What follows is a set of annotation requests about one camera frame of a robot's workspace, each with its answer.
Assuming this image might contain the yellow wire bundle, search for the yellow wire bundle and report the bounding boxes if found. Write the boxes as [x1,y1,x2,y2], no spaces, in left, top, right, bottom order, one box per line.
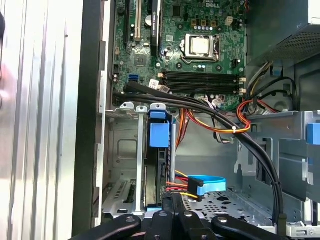
[245,61,275,100]

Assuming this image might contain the metal disk bay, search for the metal disk bay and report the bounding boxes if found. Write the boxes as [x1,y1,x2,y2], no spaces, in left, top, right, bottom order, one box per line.
[101,101,177,216]

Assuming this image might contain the black graphics card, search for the black graphics card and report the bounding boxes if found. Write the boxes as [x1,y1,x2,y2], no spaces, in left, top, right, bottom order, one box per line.
[146,0,163,58]

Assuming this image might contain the hard disk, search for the hard disk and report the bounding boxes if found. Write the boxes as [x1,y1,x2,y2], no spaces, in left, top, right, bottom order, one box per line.
[144,109,176,213]

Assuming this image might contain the white expansion slot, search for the white expansion slot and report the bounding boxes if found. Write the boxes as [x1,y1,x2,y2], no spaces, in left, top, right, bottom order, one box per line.
[134,0,142,43]

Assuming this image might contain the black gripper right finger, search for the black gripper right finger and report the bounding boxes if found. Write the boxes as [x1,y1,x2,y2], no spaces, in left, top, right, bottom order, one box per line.
[173,192,286,240]

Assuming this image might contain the green motherboard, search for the green motherboard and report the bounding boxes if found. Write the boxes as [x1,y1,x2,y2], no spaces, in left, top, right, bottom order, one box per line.
[111,0,248,112]

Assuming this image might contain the orange wire bundle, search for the orange wire bundle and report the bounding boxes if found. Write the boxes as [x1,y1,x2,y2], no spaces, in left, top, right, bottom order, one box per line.
[174,99,282,151]

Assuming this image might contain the silver CPU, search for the silver CPU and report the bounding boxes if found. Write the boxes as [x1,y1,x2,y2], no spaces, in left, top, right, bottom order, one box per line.
[189,36,214,55]

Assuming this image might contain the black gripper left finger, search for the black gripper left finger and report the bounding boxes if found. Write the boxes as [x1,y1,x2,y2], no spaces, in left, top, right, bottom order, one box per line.
[70,192,177,240]

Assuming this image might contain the grey power supply unit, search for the grey power supply unit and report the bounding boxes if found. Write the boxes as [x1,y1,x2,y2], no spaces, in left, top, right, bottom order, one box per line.
[246,0,320,66]

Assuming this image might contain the blue plastic drive latch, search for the blue plastic drive latch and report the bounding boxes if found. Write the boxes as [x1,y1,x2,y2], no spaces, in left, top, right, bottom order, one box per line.
[306,122,320,146]

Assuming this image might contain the black power connector wire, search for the black power connector wire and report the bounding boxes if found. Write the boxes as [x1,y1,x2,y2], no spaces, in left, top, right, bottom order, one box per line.
[165,169,205,203]

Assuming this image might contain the blue data wire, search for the blue data wire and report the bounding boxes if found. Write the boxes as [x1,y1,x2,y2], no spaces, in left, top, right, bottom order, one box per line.
[196,174,228,198]

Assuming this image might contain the black expansion slot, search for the black expansion slot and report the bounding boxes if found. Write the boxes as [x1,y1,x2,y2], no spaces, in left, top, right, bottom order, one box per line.
[123,0,131,50]

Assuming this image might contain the black RAM slot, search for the black RAM slot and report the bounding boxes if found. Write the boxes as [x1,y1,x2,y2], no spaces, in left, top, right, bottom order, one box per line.
[158,70,245,83]
[158,82,245,95]

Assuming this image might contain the CPU socket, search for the CPU socket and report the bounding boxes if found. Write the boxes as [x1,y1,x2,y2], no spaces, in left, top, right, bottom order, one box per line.
[179,33,222,63]

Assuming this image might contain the metal drive cage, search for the metal drive cage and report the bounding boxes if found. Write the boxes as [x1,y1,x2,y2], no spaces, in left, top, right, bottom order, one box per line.
[234,109,320,232]

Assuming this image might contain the black open PC case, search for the black open PC case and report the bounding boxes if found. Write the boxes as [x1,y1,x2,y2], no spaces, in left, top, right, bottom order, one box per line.
[71,0,320,240]

